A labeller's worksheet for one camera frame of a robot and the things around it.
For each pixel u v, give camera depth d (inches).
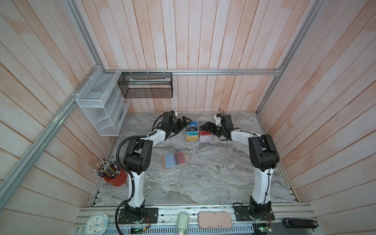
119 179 28.9
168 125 31.6
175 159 36.6
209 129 36.3
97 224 27.2
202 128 38.9
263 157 21.9
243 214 28.8
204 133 39.5
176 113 37.4
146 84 40.2
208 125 36.5
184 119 35.5
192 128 39.5
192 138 39.8
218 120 37.1
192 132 39.7
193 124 39.7
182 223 25.6
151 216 28.9
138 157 21.8
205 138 39.7
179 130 35.6
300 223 26.5
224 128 32.8
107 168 28.8
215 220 28.0
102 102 27.0
